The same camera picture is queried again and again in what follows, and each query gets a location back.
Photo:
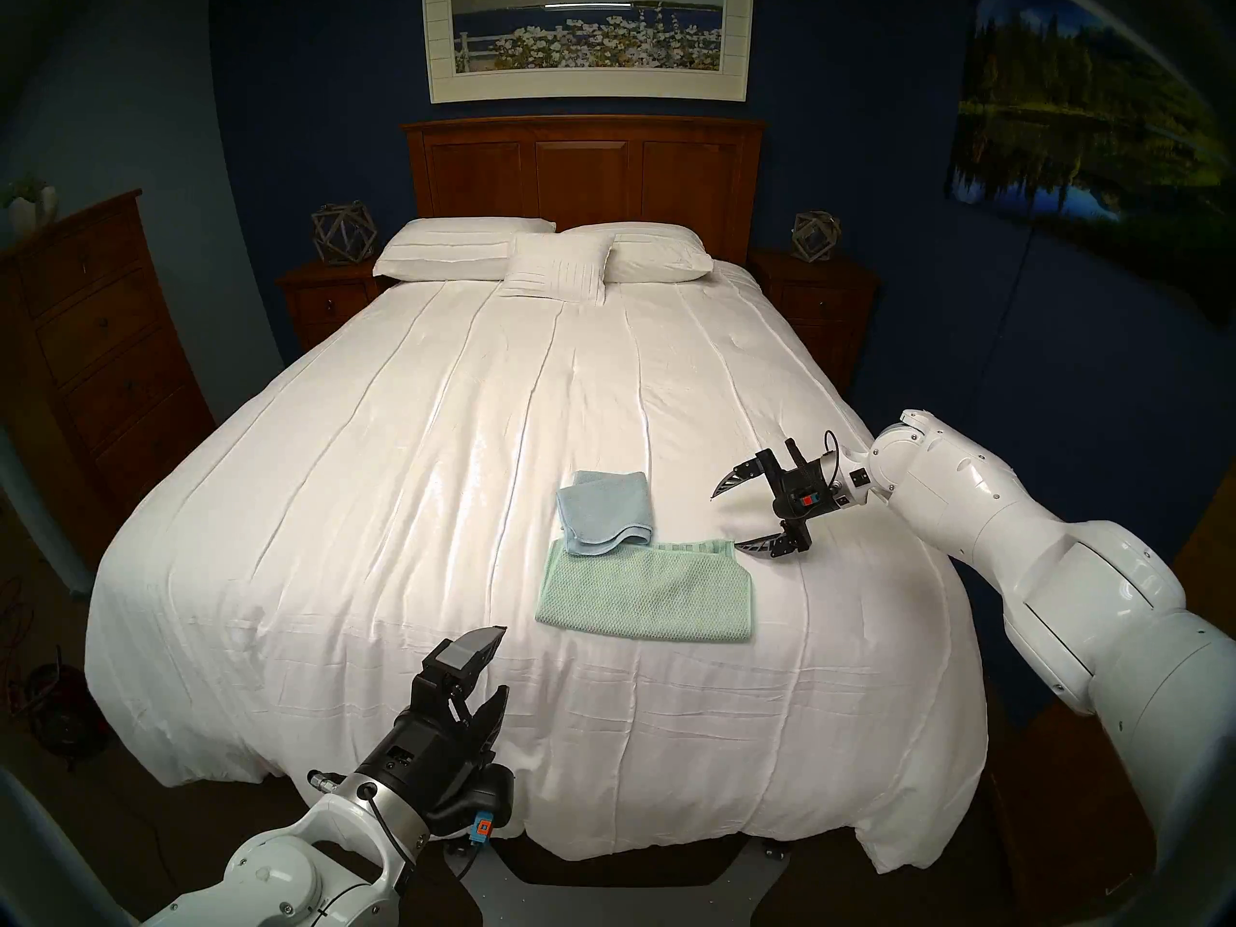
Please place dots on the brown wooden nightstand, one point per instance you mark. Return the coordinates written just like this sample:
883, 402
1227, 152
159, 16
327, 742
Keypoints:
328, 302
821, 307

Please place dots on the white bed comforter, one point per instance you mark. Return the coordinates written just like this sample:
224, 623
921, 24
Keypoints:
435, 423

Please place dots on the black floor device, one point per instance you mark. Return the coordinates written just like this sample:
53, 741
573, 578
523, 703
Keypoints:
63, 717

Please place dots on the framed flower seascape picture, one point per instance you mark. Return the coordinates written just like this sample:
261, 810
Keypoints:
589, 37

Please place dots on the long white pillow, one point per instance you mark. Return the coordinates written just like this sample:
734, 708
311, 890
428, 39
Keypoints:
444, 249
661, 254

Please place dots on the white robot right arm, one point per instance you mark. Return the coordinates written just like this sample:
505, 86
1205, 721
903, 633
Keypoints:
1062, 568

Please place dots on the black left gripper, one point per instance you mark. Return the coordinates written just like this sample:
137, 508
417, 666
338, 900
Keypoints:
410, 753

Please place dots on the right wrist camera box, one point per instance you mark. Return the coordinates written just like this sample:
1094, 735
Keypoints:
813, 498

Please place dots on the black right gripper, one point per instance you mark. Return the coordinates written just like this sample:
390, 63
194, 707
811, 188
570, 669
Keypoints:
777, 481

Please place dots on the light blue hand towel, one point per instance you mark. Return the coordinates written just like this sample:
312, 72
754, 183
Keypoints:
603, 512

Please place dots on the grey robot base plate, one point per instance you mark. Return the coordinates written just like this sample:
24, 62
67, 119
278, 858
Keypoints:
618, 901

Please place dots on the small potted plant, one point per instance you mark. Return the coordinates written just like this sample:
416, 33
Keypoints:
24, 206

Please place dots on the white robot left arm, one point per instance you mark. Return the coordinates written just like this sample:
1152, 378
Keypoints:
280, 877

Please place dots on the mint green hand towel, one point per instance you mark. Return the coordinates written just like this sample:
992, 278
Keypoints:
642, 595

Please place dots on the small square white pillow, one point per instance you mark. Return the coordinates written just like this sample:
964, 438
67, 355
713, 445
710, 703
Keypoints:
558, 268

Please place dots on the brown wooden headboard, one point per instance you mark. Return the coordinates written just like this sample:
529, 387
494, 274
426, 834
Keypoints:
589, 177

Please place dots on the forest lake poster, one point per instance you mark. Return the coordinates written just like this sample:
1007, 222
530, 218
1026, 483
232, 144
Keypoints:
1072, 133

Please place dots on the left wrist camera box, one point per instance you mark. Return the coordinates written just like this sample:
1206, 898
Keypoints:
478, 798

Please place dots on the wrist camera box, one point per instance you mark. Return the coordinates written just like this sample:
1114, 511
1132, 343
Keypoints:
813, 498
478, 798

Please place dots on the brown wooden dresser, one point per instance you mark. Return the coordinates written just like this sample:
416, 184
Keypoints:
106, 365

